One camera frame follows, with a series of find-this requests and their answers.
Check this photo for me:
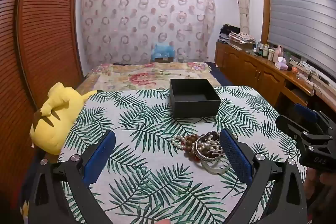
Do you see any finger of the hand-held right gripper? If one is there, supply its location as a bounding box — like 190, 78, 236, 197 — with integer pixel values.
294, 103, 332, 136
276, 115, 311, 147

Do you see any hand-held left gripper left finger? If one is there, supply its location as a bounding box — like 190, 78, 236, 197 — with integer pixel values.
28, 130, 117, 224

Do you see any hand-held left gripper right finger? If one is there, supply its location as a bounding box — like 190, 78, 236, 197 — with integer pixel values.
219, 129, 307, 224

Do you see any pale green jade bangle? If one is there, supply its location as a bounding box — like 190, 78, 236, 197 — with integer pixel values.
201, 158, 233, 175

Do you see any brown wooden bead bracelet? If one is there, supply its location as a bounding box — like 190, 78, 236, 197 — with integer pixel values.
182, 135, 202, 159

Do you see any pile of bead bracelets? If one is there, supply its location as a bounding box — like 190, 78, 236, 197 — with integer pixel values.
172, 135, 219, 154

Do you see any black square box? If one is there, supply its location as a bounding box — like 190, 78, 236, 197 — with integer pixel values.
169, 78, 221, 119

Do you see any person's right hand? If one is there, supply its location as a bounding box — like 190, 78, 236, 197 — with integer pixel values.
305, 168, 336, 203

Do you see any white power strip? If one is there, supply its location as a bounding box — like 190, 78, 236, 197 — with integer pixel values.
295, 61, 319, 75

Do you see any pink tissue box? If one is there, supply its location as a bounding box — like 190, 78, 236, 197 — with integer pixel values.
274, 56, 289, 71

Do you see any yellow plush toy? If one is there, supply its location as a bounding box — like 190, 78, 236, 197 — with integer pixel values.
29, 82, 97, 155

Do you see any green leaf print tablecloth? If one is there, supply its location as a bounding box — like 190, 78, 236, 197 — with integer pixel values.
56, 85, 307, 224

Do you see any wooden cabinet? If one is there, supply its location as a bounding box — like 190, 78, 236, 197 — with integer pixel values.
215, 42, 336, 114

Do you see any row of cosmetic bottles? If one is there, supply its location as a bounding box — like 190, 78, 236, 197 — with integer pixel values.
252, 42, 285, 63

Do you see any dark blue bed sheet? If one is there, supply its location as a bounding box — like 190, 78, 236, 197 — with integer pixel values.
205, 61, 234, 86

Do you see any floral blanket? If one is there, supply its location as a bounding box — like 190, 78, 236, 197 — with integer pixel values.
76, 62, 221, 94

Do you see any grey window blind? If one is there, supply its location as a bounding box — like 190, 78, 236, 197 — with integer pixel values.
265, 0, 336, 77

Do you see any stack of patterned cloths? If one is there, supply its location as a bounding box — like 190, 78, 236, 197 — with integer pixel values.
229, 31, 256, 51

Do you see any stack of dark folded clothes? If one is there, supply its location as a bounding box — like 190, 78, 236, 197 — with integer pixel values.
218, 24, 240, 44

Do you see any blue plush toy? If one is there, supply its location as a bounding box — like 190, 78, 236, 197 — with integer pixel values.
151, 43, 175, 59

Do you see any wooden louvered wardrobe door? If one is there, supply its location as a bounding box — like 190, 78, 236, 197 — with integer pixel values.
0, 0, 84, 224

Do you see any wooden window frame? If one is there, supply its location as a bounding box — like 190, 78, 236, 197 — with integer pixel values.
260, 0, 271, 45

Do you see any ring patterned curtain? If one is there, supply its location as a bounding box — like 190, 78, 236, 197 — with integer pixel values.
79, 0, 216, 65

